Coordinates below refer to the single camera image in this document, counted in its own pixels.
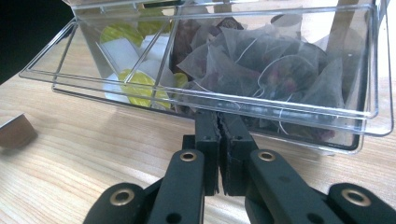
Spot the dark brown sachet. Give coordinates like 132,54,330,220
172,17,247,75

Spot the clear plastic compartment box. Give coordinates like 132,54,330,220
18,0,395,156

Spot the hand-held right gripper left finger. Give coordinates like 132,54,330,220
181,108,222,197

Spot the pile of yellow white sachets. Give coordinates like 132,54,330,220
98,8,190,109

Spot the pile of pyramid tea bags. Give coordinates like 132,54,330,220
177,14,366,142

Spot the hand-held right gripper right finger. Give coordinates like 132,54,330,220
218,111,260,197

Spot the small wooden block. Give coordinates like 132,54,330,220
0,113,38,149

